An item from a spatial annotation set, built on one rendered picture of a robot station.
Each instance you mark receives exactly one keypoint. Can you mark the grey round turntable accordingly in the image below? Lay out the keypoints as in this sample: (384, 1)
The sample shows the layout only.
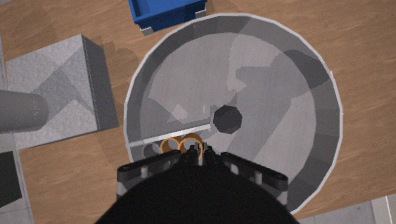
(266, 93)

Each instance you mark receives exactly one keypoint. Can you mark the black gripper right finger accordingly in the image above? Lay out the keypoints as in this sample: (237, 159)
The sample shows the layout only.
(272, 181)

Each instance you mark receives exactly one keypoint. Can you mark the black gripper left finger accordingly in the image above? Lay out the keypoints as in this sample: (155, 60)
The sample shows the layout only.
(131, 174)

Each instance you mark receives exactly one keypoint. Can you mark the grey metal ring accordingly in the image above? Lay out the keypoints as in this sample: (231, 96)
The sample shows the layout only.
(166, 165)
(147, 150)

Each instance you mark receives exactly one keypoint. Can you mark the blue open crate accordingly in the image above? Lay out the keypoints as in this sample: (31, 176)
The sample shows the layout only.
(156, 15)

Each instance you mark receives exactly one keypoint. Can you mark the bronze bushing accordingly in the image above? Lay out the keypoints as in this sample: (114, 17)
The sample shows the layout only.
(165, 146)
(191, 136)

